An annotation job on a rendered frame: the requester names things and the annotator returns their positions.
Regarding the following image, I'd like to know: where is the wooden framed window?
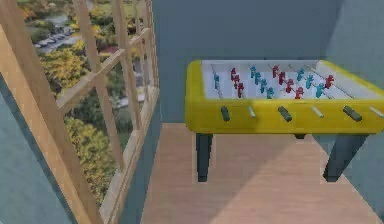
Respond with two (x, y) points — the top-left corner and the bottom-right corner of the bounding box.
(0, 0), (161, 224)

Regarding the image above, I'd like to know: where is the yellow table football table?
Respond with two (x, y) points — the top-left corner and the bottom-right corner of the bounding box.
(184, 59), (384, 183)

